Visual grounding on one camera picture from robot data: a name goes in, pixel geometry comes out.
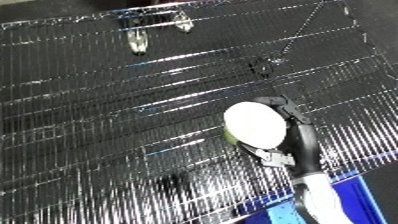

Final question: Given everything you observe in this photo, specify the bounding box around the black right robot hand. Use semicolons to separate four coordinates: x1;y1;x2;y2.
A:
252;95;326;178

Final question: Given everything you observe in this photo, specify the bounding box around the white paper cup green band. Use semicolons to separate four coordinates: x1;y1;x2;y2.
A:
222;101;290;150

